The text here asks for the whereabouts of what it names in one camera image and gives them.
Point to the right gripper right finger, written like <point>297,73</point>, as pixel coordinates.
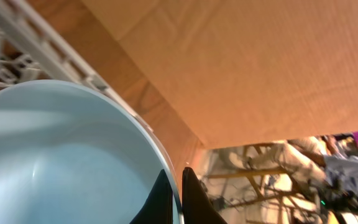
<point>197,209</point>

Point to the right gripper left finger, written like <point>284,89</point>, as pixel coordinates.
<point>158,208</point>

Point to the light blue bowl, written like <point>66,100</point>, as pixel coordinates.
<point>69,154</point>

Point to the grey dishwasher rack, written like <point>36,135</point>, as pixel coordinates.
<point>30,48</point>

